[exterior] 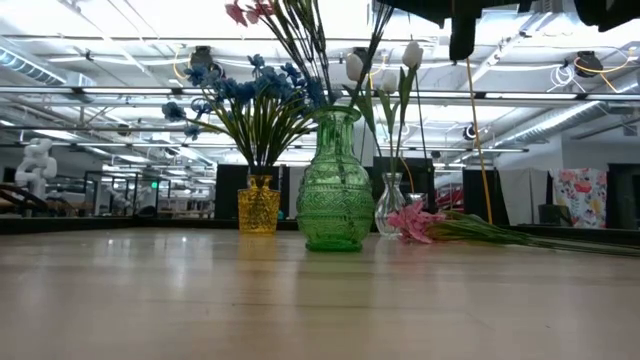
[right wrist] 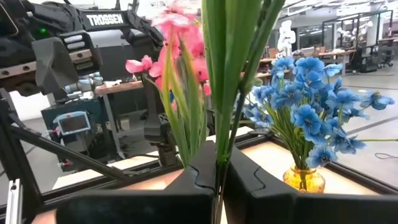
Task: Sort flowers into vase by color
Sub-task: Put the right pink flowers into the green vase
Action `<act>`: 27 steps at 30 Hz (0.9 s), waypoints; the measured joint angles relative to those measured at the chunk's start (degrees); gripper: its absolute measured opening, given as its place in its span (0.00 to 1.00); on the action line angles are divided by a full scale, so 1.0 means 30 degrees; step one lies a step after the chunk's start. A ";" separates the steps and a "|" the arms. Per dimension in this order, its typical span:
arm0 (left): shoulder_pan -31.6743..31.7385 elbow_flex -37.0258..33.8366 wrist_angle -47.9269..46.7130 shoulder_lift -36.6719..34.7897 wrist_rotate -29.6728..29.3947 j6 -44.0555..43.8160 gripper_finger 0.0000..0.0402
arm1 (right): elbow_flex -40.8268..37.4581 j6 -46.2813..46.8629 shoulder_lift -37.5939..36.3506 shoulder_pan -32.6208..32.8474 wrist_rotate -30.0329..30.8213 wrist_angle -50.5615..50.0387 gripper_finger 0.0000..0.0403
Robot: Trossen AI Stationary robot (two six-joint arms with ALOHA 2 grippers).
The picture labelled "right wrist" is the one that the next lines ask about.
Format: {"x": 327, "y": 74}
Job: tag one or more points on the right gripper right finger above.
{"x": 311, "y": 208}

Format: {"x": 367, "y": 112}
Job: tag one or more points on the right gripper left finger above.
{"x": 155, "y": 208}

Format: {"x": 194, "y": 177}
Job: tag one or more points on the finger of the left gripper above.
{"x": 54, "y": 65}

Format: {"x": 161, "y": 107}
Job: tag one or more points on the blue artificial flower bunch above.
{"x": 308, "y": 65}
{"x": 308, "y": 119}
{"x": 345, "y": 99}

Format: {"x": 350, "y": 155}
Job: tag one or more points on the pink artificial flower bunch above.
{"x": 233, "y": 62}
{"x": 186, "y": 34}

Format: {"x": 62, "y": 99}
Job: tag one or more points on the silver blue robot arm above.
{"x": 84, "y": 84}

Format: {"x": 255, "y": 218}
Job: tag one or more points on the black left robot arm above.
{"x": 140, "y": 25}

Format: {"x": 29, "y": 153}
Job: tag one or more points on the yellow glass vase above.
{"x": 308, "y": 183}

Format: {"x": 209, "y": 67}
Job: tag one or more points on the dark control cabinet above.
{"x": 93, "y": 109}

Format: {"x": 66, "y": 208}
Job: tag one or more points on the grey screen teach pendant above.
{"x": 73, "y": 123}

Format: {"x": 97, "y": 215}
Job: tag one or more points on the wooden workbench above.
{"x": 118, "y": 87}

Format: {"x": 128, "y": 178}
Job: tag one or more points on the silver aluminium extrusion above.
{"x": 14, "y": 205}

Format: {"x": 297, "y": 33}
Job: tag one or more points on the black framed robot cell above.
{"x": 367, "y": 63}

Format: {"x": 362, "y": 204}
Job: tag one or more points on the white humanoid robot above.
{"x": 286, "y": 37}

